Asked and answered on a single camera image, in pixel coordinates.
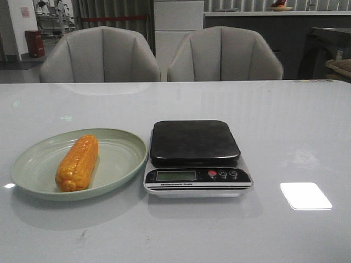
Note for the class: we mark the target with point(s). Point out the orange corn cob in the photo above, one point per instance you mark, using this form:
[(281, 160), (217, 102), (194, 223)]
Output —
[(75, 170)]

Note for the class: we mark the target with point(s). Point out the black silver kitchen scale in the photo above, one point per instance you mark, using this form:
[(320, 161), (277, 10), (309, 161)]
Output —
[(198, 158)]

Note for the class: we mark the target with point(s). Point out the right grey upholstered chair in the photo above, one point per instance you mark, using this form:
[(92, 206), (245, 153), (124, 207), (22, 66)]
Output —
[(223, 53)]

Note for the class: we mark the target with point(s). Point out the grey upholstered chair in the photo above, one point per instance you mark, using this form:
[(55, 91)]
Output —
[(100, 54), (223, 53)]

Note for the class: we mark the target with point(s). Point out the pale green plate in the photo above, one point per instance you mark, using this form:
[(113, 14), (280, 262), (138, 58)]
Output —
[(121, 156)]

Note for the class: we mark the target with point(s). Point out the left grey upholstered chair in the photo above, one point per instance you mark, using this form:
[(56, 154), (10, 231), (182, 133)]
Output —
[(100, 54)]

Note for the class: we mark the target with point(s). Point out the white cabinet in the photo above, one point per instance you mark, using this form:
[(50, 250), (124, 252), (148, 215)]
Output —
[(171, 17)]

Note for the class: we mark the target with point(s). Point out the red barrier belt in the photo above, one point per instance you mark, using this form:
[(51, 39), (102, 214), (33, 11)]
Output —
[(119, 18)]

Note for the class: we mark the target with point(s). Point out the grey counter with white top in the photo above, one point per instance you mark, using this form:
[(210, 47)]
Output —
[(285, 32)]

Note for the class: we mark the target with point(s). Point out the fruit bowl on counter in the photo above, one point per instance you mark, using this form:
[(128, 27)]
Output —
[(279, 6)]

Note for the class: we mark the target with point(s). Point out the red trash bin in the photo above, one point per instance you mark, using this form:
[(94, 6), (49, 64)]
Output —
[(34, 43)]

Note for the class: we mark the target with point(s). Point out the dark appliance at right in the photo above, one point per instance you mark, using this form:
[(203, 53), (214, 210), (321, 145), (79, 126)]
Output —
[(323, 44)]

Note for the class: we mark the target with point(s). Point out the tan cushion at right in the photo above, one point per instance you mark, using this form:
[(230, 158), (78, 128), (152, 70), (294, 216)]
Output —
[(339, 70)]

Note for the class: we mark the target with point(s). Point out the pink wall notice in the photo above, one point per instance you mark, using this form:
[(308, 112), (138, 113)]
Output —
[(25, 12)]

